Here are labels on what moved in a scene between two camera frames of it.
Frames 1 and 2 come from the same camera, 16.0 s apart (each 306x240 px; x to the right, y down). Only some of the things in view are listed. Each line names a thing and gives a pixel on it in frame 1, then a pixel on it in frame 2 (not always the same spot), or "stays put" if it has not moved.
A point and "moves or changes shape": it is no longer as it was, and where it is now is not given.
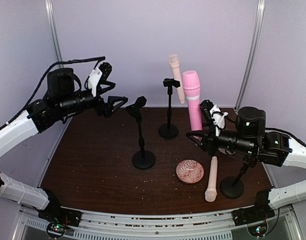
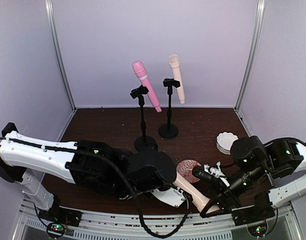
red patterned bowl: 190,171 stays put
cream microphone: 174,62 stays put
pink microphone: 193,90 → 140,70
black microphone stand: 169,130 stays put
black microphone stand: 142,160 moves or changes shape
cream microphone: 211,193 → 200,199
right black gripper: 208,137 → 223,197
